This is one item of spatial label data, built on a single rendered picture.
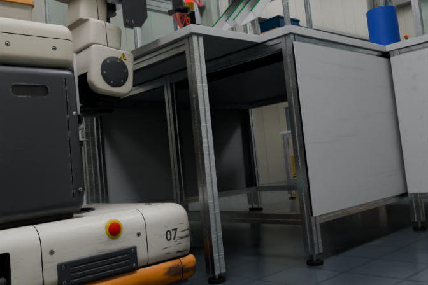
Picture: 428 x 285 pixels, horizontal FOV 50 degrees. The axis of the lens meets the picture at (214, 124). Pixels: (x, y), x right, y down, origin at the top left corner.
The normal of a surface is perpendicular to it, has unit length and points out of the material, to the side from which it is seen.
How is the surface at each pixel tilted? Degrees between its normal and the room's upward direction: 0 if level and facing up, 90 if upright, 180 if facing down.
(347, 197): 90
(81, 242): 90
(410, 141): 90
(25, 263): 90
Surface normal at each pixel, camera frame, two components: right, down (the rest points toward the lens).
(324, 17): 0.67, -0.13
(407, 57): -0.73, 0.01
